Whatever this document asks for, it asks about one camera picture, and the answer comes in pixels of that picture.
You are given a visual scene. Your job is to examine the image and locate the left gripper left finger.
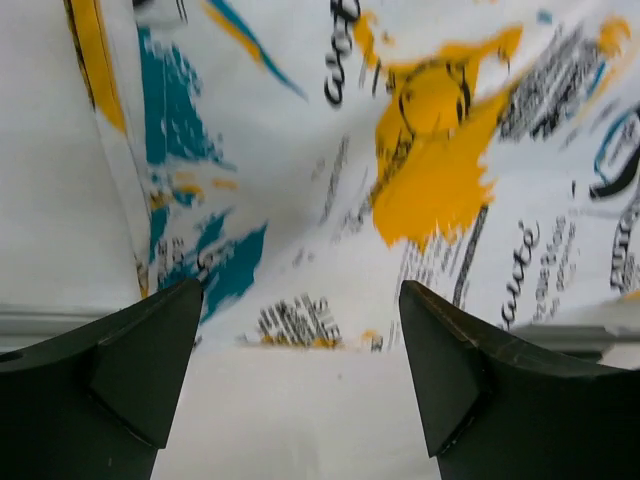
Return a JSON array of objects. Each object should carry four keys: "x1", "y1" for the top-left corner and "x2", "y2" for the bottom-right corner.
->
[{"x1": 1, "y1": 279, "x2": 203, "y2": 479}]

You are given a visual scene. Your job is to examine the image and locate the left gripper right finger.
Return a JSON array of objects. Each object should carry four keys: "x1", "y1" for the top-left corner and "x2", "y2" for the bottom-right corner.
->
[{"x1": 399, "y1": 280, "x2": 639, "y2": 479}]

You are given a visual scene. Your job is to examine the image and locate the white yellow teal printed shorts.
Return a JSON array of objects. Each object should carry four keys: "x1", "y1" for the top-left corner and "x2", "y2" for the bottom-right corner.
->
[{"x1": 65, "y1": 1, "x2": 639, "y2": 352}]

